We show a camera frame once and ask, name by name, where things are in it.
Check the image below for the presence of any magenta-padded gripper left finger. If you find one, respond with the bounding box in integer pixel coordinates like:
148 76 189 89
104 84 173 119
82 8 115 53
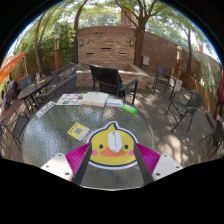
40 142 93 186

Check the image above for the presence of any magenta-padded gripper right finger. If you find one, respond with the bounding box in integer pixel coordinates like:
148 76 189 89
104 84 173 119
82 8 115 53
133 142 184 186

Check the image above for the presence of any white computer mouse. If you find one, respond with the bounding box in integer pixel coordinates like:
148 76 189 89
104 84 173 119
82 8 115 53
107 131 124 154

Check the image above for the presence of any yellow duck-shaped mouse pad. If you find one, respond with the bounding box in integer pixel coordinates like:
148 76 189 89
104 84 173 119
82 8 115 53
87 120 139 171

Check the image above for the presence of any yellow square code card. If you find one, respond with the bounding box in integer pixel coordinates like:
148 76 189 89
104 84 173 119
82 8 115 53
66 122 91 142

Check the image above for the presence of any white printed paper strip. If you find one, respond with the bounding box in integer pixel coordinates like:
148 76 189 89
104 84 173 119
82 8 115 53
35 100 57 119

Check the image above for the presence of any white open book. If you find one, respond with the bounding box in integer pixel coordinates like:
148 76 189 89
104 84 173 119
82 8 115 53
81 91 110 108

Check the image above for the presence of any small blue-white booklet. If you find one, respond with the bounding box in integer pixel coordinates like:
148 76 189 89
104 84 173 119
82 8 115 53
105 97 125 108

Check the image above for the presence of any dark metal mesh chair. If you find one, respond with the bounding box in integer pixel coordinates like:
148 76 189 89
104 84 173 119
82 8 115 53
0 110 30 151
165 90 205 133

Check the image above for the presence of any dark wicker armchair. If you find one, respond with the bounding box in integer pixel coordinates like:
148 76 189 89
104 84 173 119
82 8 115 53
34 73 79 108
51 63 78 86

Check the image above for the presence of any group of dark metal chairs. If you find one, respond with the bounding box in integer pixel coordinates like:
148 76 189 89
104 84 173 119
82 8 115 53
199 119 224 158

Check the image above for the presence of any dark round patio table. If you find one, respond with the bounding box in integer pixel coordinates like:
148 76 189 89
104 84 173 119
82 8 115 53
17 75 54 114

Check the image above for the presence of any black wooden slatted chair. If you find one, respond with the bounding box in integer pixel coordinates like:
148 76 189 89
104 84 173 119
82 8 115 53
89 64 140 105

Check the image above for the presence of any low stone basin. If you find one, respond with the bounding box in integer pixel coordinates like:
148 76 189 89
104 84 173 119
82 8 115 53
76 63 150 89

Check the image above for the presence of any dark slatted patio chair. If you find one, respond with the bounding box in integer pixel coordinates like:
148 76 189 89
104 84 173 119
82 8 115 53
152 64 174 96

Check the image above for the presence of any blue-backed patio chair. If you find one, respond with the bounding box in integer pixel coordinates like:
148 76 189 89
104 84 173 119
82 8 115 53
18 74 34 91

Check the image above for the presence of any closed red patio umbrella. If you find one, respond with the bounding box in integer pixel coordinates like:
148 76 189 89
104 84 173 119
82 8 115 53
213 68 224 116

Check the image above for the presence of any orange patio umbrella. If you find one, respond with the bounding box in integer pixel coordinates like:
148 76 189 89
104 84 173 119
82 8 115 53
0 51 27 86

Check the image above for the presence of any stone brick fireplace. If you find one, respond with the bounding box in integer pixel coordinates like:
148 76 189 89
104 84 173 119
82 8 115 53
75 25 141 66

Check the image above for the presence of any large forked tree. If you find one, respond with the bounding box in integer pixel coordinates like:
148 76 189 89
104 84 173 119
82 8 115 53
114 0 163 68

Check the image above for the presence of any wooden lamp post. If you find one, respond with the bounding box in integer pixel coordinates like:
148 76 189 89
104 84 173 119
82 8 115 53
53 34 62 70
173 45 183 78

